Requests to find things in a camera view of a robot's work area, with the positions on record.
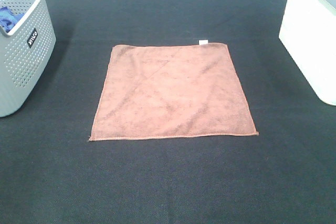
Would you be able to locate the brown microfibre towel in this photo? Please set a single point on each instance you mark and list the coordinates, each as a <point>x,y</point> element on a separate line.
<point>171,92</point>

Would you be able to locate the black table cloth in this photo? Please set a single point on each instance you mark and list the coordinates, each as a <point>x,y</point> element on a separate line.
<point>52,173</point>

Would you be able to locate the grey perforated laundry basket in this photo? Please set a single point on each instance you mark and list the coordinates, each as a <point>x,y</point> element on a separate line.
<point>24,52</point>

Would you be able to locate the white plastic bin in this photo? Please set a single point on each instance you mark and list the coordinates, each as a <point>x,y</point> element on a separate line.
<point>307,32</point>

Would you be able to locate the blue cloth in basket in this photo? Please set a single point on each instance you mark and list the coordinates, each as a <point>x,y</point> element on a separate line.
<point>9,20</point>

